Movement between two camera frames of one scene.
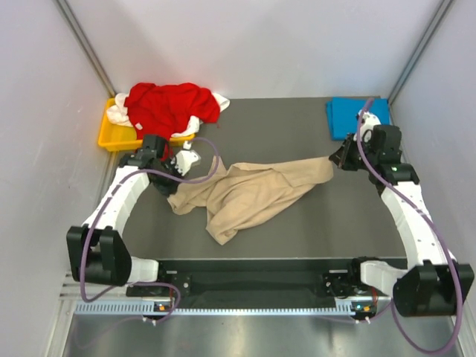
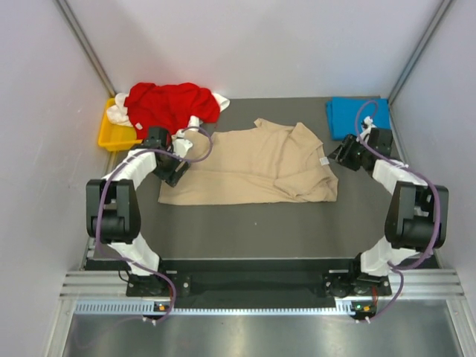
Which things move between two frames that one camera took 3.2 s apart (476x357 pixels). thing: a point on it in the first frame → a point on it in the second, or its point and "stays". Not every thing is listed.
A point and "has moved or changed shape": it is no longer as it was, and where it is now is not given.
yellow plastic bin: x=117 y=137 stays
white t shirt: x=118 y=114 stays
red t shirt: x=168 y=109 stays
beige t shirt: x=233 y=198 has moved or changed shape
